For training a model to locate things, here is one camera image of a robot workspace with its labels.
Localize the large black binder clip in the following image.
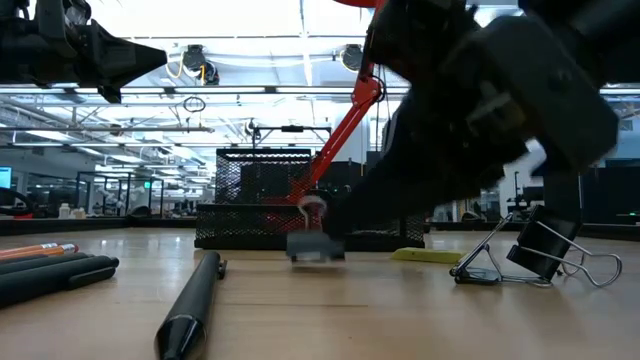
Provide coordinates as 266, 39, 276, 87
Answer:
505, 203, 624, 289

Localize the black aluminium table frame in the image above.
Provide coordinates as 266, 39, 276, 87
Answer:
0, 215, 640, 240

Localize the black room partition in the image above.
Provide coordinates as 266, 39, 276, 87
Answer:
543, 158, 640, 226

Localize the black workcell frame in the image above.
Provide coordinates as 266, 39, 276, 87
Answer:
74, 171, 165, 217

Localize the small yellow pad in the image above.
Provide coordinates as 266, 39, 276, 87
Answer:
390, 246, 467, 265

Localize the red desk lamp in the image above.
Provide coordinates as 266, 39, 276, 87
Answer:
259, 0, 389, 236

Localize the black mesh desk organizer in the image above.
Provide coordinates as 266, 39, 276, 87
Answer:
193, 147, 426, 251

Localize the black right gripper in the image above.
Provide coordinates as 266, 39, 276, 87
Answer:
323, 0, 619, 239

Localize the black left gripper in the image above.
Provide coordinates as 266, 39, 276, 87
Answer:
0, 0, 169, 104

